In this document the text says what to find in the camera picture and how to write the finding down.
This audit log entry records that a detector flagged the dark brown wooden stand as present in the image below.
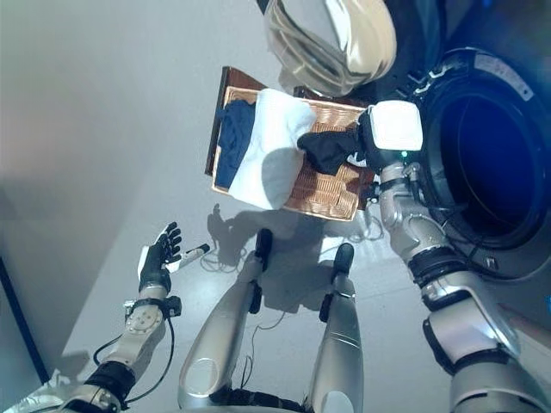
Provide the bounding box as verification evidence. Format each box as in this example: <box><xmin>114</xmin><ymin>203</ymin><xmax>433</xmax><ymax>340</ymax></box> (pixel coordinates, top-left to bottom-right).
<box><xmin>203</xmin><ymin>65</ymin><xmax>381</xmax><ymax>213</ymax></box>

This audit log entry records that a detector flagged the silver left robot leg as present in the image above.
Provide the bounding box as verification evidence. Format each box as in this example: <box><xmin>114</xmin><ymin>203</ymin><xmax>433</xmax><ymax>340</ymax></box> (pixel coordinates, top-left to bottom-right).
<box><xmin>176</xmin><ymin>227</ymin><xmax>275</xmax><ymax>410</ymax></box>

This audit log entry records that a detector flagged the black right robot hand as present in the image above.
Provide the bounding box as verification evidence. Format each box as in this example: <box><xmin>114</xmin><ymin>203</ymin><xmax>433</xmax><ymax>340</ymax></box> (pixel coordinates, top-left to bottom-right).
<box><xmin>356</xmin><ymin>99</ymin><xmax>423</xmax><ymax>174</ymax></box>

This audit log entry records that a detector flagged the black garment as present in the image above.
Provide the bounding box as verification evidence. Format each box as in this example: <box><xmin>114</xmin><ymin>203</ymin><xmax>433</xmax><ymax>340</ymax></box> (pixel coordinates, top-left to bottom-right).
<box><xmin>296</xmin><ymin>124</ymin><xmax>368</xmax><ymax>176</ymax></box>

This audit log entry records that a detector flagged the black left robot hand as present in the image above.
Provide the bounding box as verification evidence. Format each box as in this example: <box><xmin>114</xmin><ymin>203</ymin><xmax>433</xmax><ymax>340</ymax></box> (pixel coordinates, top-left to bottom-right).
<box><xmin>137</xmin><ymin>220</ymin><xmax>212</xmax><ymax>299</ymax></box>

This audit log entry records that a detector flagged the silver robot leg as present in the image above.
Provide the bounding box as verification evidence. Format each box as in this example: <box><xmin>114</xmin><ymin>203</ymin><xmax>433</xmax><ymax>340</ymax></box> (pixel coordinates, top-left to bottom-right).
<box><xmin>176</xmin><ymin>227</ymin><xmax>275</xmax><ymax>410</ymax></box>
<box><xmin>306</xmin><ymin>242</ymin><xmax>363</xmax><ymax>413</ymax></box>

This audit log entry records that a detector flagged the silver right robot leg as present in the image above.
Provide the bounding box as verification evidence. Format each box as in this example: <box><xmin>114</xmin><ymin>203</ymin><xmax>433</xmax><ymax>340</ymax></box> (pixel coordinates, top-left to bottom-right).
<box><xmin>306</xmin><ymin>242</ymin><xmax>363</xmax><ymax>413</ymax></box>

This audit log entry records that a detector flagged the navy blue garment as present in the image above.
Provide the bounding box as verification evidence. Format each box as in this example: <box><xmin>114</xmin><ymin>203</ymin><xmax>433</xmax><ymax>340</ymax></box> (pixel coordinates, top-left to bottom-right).
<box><xmin>213</xmin><ymin>100</ymin><xmax>258</xmax><ymax>188</ymax></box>

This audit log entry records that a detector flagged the thin dark wire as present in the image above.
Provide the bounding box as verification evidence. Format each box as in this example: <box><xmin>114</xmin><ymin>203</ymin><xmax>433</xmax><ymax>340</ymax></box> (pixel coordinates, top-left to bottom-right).
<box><xmin>240</xmin><ymin>308</ymin><xmax>288</xmax><ymax>391</ymax></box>

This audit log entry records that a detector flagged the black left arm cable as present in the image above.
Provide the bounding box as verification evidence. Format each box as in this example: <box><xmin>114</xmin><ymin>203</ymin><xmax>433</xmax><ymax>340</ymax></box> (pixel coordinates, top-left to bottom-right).
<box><xmin>91</xmin><ymin>317</ymin><xmax>176</xmax><ymax>402</ymax></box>

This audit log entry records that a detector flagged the grey front-load washing machine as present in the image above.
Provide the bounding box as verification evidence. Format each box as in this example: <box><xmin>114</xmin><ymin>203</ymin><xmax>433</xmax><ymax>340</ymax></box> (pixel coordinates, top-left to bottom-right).
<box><xmin>386</xmin><ymin>0</ymin><xmax>551</xmax><ymax>281</ymax></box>

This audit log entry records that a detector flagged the wicker laundry basket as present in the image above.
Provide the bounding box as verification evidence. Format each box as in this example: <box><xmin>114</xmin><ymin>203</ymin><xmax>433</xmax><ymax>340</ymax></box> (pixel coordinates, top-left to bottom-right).
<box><xmin>211</xmin><ymin>85</ymin><xmax>376</xmax><ymax>222</ymax></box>

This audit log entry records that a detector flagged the round washing machine door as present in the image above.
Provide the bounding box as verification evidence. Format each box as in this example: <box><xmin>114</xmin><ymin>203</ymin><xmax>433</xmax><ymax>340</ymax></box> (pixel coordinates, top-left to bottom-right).
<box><xmin>255</xmin><ymin>0</ymin><xmax>415</xmax><ymax>99</ymax></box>

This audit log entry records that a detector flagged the white garment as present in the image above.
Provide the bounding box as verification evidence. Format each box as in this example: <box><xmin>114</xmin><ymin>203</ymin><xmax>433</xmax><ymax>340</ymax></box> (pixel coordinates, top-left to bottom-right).
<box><xmin>227</xmin><ymin>87</ymin><xmax>316</xmax><ymax>211</ymax></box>

